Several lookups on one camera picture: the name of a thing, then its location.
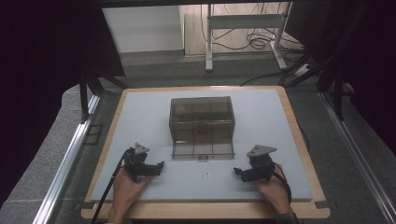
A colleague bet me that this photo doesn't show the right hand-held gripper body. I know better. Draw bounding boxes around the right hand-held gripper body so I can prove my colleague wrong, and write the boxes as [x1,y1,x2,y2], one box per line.
[246,144,278,183]

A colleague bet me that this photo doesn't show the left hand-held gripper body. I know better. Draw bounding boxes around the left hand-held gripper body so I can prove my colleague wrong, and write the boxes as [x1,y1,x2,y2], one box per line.
[123,142,150,183]

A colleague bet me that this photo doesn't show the person's left hand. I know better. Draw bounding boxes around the person's left hand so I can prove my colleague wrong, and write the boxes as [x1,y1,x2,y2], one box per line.
[112,167,152,211]

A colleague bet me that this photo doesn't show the person's right hand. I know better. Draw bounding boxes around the person's right hand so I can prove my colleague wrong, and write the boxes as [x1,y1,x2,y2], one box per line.
[253,163,294,216]

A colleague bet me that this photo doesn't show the light grey table mat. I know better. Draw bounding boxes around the light grey table mat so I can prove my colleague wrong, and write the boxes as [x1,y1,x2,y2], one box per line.
[90,89,314,203]

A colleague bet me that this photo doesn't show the smoky transparent plastic box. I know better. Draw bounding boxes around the smoky transparent plastic box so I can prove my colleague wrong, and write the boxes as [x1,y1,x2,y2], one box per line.
[168,95,236,161]

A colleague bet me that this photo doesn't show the black metal stand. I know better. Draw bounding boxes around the black metal stand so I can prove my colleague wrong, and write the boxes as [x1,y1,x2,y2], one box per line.
[78,69,130,124]
[278,54,354,122]

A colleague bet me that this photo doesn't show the dark curtain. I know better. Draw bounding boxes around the dark curtain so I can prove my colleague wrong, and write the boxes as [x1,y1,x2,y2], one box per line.
[0,0,126,208]
[284,0,396,157]

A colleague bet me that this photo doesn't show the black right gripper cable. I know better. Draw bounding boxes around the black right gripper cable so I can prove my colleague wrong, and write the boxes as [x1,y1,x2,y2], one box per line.
[270,161,293,204]

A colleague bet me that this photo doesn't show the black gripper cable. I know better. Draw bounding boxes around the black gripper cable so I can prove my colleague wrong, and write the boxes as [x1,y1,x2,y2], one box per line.
[270,161,293,204]
[90,148,131,224]

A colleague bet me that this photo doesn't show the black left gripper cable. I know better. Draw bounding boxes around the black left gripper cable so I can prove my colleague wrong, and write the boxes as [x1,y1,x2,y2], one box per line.
[90,148,131,224]

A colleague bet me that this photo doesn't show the aluminium rail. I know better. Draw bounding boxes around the aluminium rail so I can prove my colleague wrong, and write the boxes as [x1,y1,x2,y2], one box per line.
[319,91,396,224]
[32,93,101,224]

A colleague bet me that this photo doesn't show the black floor cables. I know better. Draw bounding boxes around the black floor cables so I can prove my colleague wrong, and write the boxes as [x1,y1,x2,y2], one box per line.
[199,2,307,53]

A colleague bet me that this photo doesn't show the white metal desk frame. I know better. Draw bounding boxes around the white metal desk frame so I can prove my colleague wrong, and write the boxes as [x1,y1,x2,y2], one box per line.
[205,2,293,73]

